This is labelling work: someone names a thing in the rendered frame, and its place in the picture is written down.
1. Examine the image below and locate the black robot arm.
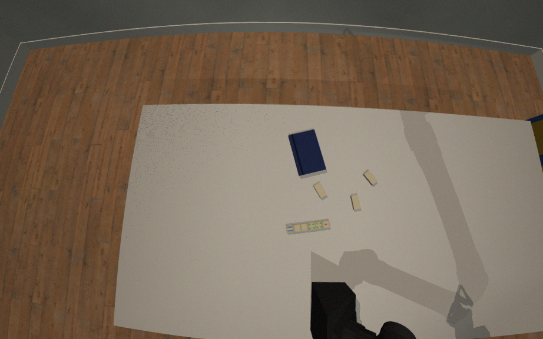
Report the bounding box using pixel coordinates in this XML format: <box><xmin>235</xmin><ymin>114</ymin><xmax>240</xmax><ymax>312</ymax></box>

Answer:
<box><xmin>331</xmin><ymin>309</ymin><xmax>416</xmax><ymax>339</ymax></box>

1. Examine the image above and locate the dark blue notebook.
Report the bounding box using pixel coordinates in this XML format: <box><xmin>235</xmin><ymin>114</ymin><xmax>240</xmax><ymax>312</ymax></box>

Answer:
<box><xmin>289</xmin><ymin>129</ymin><xmax>326</xmax><ymax>176</ymax></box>

